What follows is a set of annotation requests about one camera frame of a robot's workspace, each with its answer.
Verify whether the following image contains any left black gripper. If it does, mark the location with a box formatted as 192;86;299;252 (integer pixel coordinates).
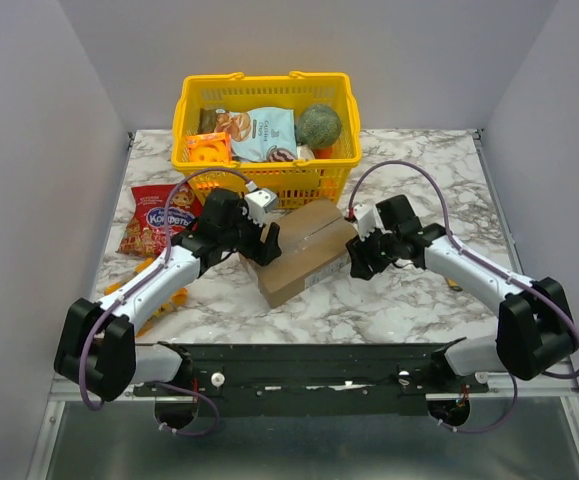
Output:
221;202;283;267

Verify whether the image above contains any brown cardboard express box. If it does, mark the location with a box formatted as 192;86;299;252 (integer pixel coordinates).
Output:
240;199;356;308

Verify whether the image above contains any yellow utility knife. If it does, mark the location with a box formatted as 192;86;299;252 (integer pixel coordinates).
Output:
446;279;462;292

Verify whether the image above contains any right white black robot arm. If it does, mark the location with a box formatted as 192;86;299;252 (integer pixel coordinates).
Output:
346;195;579;392

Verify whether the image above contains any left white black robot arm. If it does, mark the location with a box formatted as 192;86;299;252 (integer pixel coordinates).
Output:
54;188;281;402

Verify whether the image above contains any yellow plastic shopping basket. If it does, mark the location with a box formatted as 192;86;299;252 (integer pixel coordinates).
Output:
171;71;362;209

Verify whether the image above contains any orange yellow snack bag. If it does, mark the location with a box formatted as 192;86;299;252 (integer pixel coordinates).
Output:
103;257;188;337

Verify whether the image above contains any light blue chips bag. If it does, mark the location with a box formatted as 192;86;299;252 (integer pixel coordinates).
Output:
213;107;297;162

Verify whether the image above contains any orange toy package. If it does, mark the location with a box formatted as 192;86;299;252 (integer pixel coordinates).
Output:
186;132;232;164

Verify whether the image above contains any red candy bag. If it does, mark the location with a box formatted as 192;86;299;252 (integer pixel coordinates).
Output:
117;184;202;258

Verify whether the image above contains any green round melon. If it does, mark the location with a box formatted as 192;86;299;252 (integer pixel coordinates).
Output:
295;103;342;149

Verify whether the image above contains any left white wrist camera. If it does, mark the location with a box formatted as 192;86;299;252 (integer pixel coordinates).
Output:
244;188;279;226

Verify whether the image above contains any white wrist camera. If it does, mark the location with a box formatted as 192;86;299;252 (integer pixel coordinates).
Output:
348;203;383;244
244;188;279;226

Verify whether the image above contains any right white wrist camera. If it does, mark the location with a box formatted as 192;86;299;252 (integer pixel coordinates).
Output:
348;203;383;244

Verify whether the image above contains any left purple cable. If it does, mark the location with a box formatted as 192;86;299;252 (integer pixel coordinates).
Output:
78;167;258;437

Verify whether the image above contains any purple cable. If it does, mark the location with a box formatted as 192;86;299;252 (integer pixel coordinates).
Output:
347;159;579;435
78;167;258;437

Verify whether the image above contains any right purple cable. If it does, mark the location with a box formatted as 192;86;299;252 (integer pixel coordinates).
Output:
347;159;579;435

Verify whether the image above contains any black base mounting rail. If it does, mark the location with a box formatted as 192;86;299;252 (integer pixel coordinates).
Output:
133;342;490;419

